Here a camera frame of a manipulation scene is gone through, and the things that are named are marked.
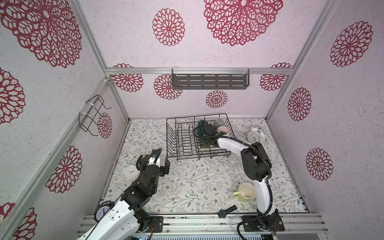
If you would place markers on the white twin-bell alarm clock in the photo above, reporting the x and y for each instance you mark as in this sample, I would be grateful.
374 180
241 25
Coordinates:
256 134

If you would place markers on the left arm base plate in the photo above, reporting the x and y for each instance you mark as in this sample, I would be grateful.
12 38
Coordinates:
155 224

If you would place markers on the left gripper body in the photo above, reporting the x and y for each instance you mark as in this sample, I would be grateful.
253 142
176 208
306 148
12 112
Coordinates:
163 169

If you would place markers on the black round clock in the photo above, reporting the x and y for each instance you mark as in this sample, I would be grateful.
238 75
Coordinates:
102 210

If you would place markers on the pink tall mug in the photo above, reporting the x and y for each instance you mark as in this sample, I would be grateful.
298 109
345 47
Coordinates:
222 130

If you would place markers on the grey mug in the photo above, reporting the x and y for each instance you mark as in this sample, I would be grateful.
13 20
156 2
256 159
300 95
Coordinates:
218 122

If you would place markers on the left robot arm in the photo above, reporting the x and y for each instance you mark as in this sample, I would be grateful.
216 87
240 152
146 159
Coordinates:
126 215

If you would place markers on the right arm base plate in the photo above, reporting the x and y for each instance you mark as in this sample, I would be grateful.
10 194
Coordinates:
270 223

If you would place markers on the black wristwatch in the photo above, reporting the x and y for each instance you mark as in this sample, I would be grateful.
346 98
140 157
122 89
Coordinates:
224 212

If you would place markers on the teal mug cream inside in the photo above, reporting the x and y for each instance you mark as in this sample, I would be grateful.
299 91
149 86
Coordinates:
202 123

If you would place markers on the white square clock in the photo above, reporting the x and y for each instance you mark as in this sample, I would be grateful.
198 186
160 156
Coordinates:
130 173

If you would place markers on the light green mug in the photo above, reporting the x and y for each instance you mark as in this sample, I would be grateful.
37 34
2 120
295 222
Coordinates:
245 193

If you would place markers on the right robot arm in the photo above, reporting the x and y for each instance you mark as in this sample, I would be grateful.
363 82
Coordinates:
256 164

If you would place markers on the clear glass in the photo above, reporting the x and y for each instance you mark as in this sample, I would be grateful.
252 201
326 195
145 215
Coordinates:
233 161

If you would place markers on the black wire wall basket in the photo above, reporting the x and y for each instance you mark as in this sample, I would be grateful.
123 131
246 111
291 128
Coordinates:
96 121

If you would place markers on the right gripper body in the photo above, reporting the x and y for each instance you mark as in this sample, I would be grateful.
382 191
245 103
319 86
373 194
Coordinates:
205 139

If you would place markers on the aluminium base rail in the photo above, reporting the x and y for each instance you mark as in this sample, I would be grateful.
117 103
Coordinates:
211 224

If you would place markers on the grey wall shelf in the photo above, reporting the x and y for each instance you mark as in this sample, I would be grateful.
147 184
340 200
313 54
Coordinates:
209 81

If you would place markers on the black wire dish rack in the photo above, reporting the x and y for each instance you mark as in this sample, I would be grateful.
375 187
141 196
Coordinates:
182 144

